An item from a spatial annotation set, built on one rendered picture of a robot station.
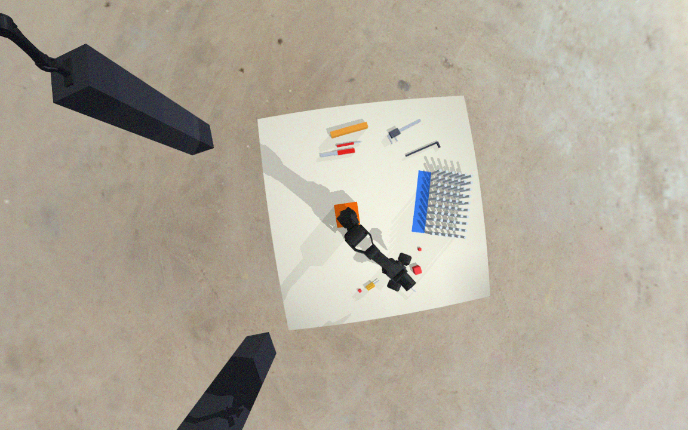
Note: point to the blue flat strip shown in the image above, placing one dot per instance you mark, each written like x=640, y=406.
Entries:
x=421, y=204

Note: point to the orange rectangular bar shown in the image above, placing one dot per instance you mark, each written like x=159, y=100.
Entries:
x=349, y=129

